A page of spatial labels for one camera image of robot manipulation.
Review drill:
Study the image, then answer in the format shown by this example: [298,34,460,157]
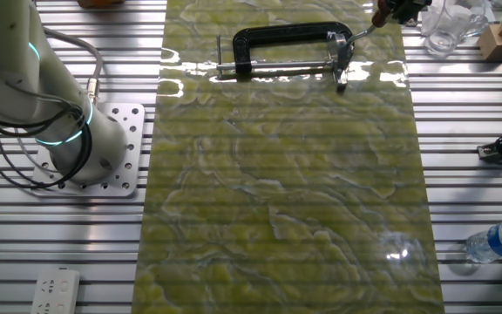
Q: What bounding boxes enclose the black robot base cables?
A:
[0,104,94,189]

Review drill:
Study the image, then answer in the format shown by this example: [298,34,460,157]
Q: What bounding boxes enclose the metal lever with red knob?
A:
[344,7,392,49]

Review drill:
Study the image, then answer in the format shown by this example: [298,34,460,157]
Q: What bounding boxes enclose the green marble pattern mat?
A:
[131,0,446,314]

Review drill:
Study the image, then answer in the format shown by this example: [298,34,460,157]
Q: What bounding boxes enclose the large pale wooden block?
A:
[477,24,502,61]

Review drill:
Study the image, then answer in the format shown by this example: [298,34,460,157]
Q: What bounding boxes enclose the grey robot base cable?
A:
[44,28,104,106]

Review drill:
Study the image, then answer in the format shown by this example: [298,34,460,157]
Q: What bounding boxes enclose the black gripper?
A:
[381,0,433,25]

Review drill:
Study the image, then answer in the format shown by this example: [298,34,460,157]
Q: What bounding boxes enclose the white power strip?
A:
[31,268,81,314]

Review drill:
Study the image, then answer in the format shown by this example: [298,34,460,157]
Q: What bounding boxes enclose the grey metal lever base housing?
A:
[327,31,356,92]

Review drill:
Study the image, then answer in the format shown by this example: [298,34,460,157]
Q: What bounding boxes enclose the silver robot mounting plate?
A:
[31,102,146,197]

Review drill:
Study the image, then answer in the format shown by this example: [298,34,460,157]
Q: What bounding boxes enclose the black C-clamp with steel screw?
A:
[214,21,355,82]

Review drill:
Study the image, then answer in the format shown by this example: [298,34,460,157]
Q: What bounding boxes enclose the clear water bottle blue cap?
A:
[465,219,502,264]

